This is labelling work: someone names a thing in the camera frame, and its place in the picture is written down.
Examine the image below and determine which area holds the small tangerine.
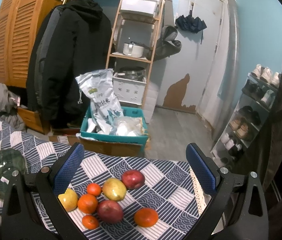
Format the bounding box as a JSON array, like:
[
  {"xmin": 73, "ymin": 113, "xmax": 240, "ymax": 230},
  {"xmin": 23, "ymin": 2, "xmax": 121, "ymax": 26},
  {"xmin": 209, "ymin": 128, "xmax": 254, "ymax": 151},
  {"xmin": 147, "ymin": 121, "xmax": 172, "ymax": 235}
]
[
  {"xmin": 87, "ymin": 183, "xmax": 102, "ymax": 197},
  {"xmin": 82, "ymin": 215, "xmax": 99, "ymax": 230}
]

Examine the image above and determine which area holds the yellow green mango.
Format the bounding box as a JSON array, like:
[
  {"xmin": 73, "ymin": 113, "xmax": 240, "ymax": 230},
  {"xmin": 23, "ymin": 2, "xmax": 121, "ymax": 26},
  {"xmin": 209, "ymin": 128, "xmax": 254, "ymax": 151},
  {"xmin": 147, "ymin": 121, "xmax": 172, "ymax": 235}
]
[{"xmin": 102, "ymin": 178, "xmax": 127, "ymax": 202}]

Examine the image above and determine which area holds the red apple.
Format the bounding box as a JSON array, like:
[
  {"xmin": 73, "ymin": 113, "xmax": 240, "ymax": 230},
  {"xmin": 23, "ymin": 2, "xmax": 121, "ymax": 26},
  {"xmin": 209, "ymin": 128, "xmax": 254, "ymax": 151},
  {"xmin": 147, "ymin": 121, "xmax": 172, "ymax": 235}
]
[
  {"xmin": 121, "ymin": 170, "xmax": 145, "ymax": 190},
  {"xmin": 96, "ymin": 200, "xmax": 123, "ymax": 224}
]

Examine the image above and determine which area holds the large orange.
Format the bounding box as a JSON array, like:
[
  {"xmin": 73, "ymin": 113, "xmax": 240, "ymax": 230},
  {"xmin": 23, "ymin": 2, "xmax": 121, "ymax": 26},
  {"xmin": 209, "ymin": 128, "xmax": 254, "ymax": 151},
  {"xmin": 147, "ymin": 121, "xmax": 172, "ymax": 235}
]
[{"xmin": 134, "ymin": 207, "xmax": 159, "ymax": 228}]

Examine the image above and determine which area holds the blue white patterned tablecloth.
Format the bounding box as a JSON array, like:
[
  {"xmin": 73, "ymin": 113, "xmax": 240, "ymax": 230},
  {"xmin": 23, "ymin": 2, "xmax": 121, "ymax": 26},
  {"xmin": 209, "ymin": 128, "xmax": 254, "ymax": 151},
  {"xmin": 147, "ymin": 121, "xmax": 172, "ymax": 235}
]
[{"xmin": 0, "ymin": 119, "xmax": 206, "ymax": 239}]

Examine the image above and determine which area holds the green glass bowl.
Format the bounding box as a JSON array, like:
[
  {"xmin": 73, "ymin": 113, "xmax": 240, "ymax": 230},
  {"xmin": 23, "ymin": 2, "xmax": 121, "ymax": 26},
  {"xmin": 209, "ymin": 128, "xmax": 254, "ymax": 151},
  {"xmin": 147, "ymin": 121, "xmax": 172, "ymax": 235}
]
[{"xmin": 0, "ymin": 148, "xmax": 26, "ymax": 199}]

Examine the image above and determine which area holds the wooden drawer box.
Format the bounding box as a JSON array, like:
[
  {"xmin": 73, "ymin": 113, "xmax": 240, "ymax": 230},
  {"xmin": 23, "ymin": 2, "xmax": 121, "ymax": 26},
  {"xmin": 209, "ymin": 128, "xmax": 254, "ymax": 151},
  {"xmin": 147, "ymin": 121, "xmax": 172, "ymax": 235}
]
[{"xmin": 17, "ymin": 107, "xmax": 50, "ymax": 135}]

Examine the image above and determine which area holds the brown cardboard box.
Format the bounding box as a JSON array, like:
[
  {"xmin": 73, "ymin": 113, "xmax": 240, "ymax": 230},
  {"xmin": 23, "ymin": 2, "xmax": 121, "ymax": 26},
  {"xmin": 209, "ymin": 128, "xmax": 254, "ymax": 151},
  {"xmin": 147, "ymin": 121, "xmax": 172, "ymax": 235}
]
[{"xmin": 49, "ymin": 135, "xmax": 142, "ymax": 157}]

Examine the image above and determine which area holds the grey clothes pile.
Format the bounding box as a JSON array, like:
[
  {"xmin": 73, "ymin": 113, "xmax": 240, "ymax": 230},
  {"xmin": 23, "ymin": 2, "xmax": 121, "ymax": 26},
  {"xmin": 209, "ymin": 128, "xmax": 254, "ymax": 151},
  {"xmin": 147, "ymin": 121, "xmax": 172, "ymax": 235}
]
[{"xmin": 0, "ymin": 83, "xmax": 26, "ymax": 132}]

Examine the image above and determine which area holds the shoe rack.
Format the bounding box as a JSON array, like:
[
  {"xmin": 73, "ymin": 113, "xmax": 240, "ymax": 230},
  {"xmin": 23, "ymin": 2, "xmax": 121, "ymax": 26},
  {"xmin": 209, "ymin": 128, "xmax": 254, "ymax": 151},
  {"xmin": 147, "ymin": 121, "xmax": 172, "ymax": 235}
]
[{"xmin": 211, "ymin": 64, "xmax": 281, "ymax": 170}]

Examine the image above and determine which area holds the clear plastic bag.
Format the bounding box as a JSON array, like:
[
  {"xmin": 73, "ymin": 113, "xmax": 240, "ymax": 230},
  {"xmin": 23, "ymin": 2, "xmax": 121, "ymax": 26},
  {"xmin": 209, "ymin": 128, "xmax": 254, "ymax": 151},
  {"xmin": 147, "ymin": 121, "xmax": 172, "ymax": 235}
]
[{"xmin": 110, "ymin": 116, "xmax": 146, "ymax": 137}]

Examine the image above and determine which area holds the white rice bag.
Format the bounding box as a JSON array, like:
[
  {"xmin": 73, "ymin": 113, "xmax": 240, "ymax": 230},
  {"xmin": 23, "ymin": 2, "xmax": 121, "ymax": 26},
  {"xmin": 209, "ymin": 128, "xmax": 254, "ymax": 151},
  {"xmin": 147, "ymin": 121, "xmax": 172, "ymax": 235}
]
[{"xmin": 76, "ymin": 69, "xmax": 123, "ymax": 134}]

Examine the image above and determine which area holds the teal plastic crate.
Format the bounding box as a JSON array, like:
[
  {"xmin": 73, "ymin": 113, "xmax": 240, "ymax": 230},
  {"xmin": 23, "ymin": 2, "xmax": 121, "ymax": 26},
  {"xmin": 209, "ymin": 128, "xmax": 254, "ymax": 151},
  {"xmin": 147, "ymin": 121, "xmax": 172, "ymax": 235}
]
[{"xmin": 80, "ymin": 106, "xmax": 149, "ymax": 152}]

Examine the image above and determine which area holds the white door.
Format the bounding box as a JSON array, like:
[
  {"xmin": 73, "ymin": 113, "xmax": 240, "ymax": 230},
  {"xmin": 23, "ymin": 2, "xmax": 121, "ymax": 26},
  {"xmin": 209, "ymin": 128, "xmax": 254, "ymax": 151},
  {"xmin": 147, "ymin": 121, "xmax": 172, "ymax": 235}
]
[{"xmin": 156, "ymin": 0, "xmax": 223, "ymax": 113}]

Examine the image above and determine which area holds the white patterned storage box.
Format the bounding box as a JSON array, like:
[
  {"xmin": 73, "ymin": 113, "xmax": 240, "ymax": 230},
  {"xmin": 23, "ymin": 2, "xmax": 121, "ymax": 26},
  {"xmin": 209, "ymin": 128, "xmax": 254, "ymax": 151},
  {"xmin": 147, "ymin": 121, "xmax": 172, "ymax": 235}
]
[{"xmin": 113, "ymin": 73, "xmax": 146, "ymax": 106}]

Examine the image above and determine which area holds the steel steamer pot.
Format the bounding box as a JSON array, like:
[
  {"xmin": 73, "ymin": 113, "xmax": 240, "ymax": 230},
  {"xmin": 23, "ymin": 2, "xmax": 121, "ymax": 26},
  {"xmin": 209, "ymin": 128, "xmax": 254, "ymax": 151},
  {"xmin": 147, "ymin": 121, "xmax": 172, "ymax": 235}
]
[{"xmin": 117, "ymin": 66, "xmax": 145, "ymax": 81}]

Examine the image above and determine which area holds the black hanging coat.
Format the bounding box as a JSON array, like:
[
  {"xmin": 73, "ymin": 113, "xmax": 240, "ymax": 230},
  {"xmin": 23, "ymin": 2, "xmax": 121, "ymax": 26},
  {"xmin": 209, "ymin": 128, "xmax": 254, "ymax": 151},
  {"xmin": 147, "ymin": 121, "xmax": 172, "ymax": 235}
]
[{"xmin": 26, "ymin": 0, "xmax": 112, "ymax": 129}]

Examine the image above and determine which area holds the grey hanging bag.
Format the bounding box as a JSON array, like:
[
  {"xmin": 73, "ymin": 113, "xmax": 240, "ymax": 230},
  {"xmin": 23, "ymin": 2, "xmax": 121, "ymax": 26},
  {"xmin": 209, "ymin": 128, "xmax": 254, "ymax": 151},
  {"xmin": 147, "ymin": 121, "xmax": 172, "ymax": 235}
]
[{"xmin": 153, "ymin": 25, "xmax": 182, "ymax": 61}]

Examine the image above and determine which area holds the wooden ladder shelf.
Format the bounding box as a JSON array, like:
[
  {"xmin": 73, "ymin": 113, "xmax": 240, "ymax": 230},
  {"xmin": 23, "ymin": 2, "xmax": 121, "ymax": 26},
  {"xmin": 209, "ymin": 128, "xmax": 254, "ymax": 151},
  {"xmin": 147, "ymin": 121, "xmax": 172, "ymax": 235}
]
[{"xmin": 106, "ymin": 0, "xmax": 165, "ymax": 108}]

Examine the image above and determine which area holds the white cooking pot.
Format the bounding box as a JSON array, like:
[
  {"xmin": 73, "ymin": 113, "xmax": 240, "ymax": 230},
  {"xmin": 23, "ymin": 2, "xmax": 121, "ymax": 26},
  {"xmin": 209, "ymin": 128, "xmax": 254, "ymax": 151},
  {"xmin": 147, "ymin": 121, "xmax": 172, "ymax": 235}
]
[{"xmin": 122, "ymin": 41, "xmax": 150, "ymax": 57}]

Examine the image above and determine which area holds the dark blue umbrella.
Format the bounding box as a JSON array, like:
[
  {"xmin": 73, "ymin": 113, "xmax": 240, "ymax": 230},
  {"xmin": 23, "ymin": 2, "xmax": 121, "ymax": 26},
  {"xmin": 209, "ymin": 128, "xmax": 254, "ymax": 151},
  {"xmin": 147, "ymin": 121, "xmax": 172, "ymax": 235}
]
[{"xmin": 175, "ymin": 15, "xmax": 207, "ymax": 44}]

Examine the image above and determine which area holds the wooden louvered wardrobe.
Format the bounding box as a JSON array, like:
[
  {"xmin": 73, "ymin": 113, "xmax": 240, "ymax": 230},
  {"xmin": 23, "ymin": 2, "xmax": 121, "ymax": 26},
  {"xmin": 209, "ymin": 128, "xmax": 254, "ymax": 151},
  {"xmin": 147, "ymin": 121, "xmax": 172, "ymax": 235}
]
[{"xmin": 0, "ymin": 0, "xmax": 61, "ymax": 88}]

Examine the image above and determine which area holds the white storage bin upper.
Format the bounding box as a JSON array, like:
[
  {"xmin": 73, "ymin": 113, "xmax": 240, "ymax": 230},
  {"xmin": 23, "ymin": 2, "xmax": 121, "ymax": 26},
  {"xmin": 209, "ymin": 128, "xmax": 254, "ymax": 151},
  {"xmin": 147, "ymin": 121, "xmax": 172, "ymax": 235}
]
[{"xmin": 120, "ymin": 0, "xmax": 159, "ymax": 17}]

